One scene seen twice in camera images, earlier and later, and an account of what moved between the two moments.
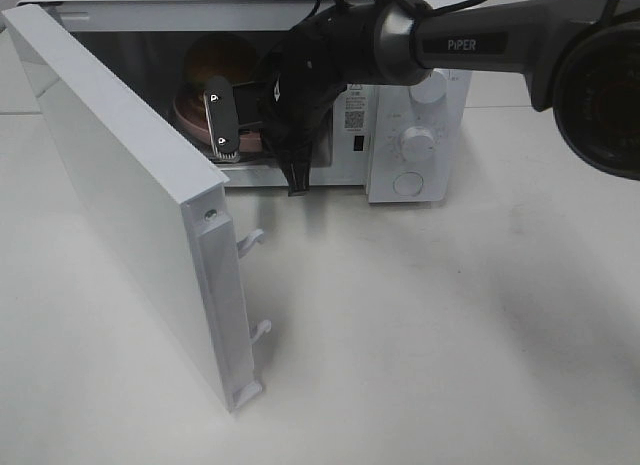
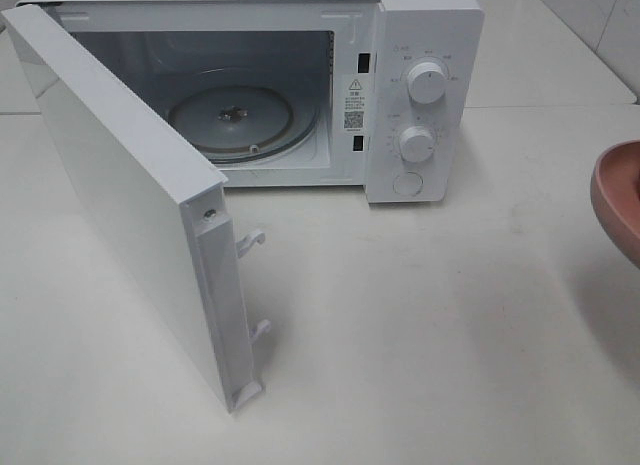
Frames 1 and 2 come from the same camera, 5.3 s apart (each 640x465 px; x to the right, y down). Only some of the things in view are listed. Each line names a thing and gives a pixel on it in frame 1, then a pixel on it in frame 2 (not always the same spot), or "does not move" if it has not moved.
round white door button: [408, 183] does not move
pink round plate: [190, 110] -> [615, 196]
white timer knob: [417, 143] does not move
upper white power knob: [430, 89] does not move
